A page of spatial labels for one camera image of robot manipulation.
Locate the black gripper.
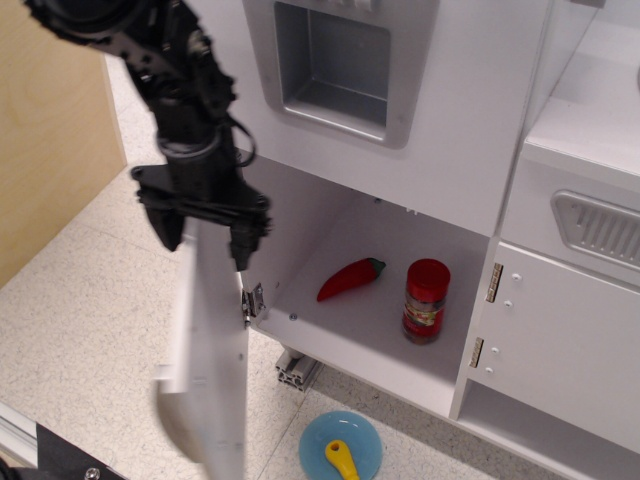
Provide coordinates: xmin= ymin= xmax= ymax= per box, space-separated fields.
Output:
xmin=131 ymin=148 xmax=271 ymax=272

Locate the white low fridge door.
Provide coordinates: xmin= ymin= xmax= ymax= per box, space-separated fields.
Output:
xmin=165 ymin=219 xmax=249 ymax=479

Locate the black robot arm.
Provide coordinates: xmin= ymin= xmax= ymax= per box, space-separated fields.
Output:
xmin=25 ymin=1 xmax=270 ymax=272

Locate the white toy fridge cabinet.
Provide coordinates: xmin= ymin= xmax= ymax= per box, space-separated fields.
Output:
xmin=195 ymin=1 xmax=553 ymax=417

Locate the lower silver door hinge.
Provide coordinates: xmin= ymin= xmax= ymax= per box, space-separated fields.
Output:
xmin=241 ymin=283 xmax=266 ymax=328

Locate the red toy chili pepper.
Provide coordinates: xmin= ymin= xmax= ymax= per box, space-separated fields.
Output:
xmin=316 ymin=257 xmax=386 ymax=302

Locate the aluminium extrusion foot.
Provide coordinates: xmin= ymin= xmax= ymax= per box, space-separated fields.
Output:
xmin=275 ymin=350 xmax=322 ymax=392

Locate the light wooden panel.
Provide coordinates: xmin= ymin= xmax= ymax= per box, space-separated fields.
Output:
xmin=1 ymin=1 xmax=126 ymax=284

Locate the silver ice dispenser recess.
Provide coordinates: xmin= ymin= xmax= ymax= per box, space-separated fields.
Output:
xmin=243 ymin=1 xmax=439 ymax=149

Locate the red lid spice jar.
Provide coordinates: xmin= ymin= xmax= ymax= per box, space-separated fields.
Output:
xmin=402 ymin=259 xmax=451 ymax=345

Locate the light blue plate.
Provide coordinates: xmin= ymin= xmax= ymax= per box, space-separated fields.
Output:
xmin=298 ymin=411 xmax=383 ymax=479

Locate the upper brass cabinet hinge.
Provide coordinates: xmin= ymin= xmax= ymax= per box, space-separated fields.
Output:
xmin=485 ymin=262 xmax=504 ymax=303

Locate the brass cabinet hinge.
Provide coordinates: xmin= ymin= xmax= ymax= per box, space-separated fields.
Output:
xmin=485 ymin=262 xmax=504 ymax=303
xmin=469 ymin=337 xmax=484 ymax=368

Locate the lower brass cabinet hinge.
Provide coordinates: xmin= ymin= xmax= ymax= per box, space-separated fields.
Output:
xmin=469 ymin=337 xmax=484 ymax=368

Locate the white oven cabinet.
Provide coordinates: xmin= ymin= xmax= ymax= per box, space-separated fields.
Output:
xmin=450 ymin=1 xmax=639 ymax=479

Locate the silver oven vent panel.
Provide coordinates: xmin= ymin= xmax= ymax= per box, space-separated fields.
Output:
xmin=550 ymin=190 xmax=639 ymax=270

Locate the yellow handled utensil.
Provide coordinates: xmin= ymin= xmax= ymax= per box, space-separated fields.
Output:
xmin=324 ymin=439 xmax=360 ymax=480

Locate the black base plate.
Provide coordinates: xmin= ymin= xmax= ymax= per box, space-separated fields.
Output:
xmin=36 ymin=424 xmax=125 ymax=480

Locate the aluminium frame rail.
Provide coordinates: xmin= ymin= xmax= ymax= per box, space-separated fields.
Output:
xmin=1 ymin=402 xmax=38 ymax=468

